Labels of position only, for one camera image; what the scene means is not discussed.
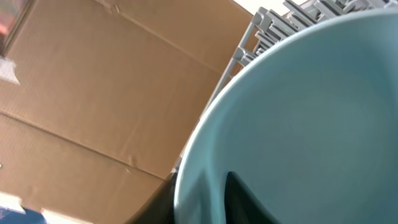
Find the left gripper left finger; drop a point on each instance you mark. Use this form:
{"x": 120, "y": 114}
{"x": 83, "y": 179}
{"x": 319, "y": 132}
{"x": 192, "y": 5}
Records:
{"x": 159, "y": 209}

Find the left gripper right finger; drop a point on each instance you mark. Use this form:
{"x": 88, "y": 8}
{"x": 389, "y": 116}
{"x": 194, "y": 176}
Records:
{"x": 240, "y": 204}

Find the light blue bowl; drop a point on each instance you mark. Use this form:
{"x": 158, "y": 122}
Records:
{"x": 309, "y": 127}

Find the grey plastic dishwasher rack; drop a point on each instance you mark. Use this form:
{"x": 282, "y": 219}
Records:
{"x": 268, "y": 28}

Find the brown cardboard box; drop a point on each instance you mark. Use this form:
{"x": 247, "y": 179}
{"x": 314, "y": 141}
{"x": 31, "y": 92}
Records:
{"x": 103, "y": 95}

